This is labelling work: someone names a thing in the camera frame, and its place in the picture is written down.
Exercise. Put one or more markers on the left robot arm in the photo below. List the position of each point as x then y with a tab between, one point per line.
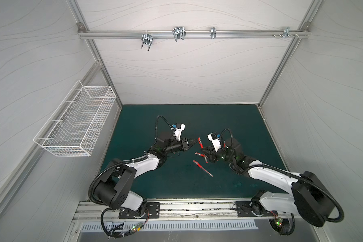
112	187

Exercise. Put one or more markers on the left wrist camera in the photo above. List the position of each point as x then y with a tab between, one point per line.
177	130

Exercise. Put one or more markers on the red pen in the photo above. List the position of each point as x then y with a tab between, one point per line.
202	168
200	143

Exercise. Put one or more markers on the white wire basket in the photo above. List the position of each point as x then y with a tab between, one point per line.
75	126

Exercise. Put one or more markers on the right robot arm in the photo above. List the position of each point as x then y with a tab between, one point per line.
303	193

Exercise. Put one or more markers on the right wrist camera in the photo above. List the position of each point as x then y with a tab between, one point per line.
215	140

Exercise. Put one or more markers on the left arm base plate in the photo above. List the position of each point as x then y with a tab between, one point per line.
147	210

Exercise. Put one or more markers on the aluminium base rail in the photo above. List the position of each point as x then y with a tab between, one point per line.
178	209

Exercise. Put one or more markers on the metal u-bolt clamp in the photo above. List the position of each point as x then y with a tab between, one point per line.
179	33
147	39

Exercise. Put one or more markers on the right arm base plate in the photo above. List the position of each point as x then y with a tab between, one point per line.
245	208

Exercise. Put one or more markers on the aluminium cross rail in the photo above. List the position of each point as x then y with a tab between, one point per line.
190	34

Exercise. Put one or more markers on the metal bracket clamp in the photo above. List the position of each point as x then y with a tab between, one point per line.
213	33

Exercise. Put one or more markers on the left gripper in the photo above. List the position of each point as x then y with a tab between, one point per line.
184	144

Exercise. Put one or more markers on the green table mat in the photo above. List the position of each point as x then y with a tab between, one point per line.
179	177

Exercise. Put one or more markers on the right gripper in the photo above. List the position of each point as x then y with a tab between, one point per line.
210	155

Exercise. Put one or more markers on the metal corner bracket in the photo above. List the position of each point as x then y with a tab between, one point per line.
286	34

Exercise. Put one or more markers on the white slotted cable duct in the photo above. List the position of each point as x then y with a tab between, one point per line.
180	225

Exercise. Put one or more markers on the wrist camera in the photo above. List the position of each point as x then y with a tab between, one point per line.
215	140
177	130

